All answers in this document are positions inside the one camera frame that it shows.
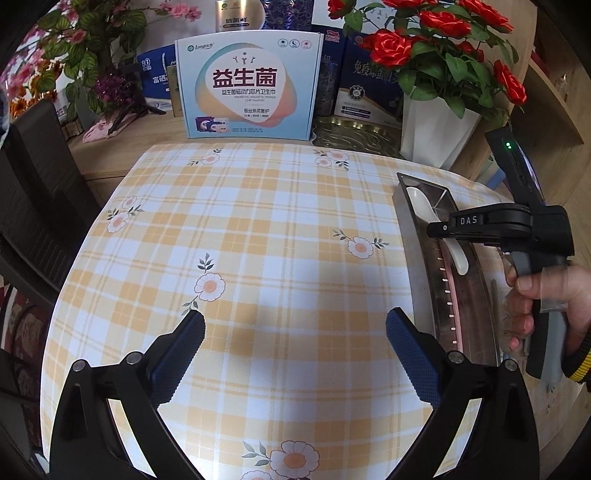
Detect person's right hand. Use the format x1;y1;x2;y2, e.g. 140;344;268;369
504;264;591;365

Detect black chair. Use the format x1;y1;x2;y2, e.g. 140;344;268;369
0;99;102;301

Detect small gold box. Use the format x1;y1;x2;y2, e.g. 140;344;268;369
166;65;183;116

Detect purple flower bunch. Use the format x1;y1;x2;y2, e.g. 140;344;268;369
95;76;123;104

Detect blue paper bag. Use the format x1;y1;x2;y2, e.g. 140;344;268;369
137;46;178;114

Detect blue patterned gift box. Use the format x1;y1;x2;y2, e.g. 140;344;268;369
259;0;331;35

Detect white plastic spoon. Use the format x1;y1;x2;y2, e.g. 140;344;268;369
406;187;469;275

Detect gold embossed tray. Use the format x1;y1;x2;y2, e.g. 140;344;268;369
313;115;402;155

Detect pink flower plant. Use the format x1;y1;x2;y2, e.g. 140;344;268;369
9;0;153;121

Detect light blue printed box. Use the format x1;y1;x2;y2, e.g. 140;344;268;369
174;32;322;140

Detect person's right forearm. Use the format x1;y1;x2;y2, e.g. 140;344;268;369
561;335;591;384

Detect stainless steel cutlery tray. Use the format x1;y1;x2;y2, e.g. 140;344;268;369
392;172;509;370

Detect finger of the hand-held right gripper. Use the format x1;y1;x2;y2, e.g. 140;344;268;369
427;205;533;246

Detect dark blue white-label box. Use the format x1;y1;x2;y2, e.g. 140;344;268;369
335;32;407;125

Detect red rose bouquet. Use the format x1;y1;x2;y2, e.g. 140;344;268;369
328;0;527;130

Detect white faceted vase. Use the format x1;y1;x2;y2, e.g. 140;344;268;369
399;92;483;171

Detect wooden shelf unit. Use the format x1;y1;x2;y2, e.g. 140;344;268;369
508;0;591;185

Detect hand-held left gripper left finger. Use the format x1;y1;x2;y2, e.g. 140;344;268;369
48;310;206;480

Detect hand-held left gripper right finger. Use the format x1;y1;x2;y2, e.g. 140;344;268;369
385;307;541;480

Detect white and gold box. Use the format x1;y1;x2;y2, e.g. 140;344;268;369
216;0;264;33

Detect pink cloth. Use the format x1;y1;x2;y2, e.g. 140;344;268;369
83;113;139;144

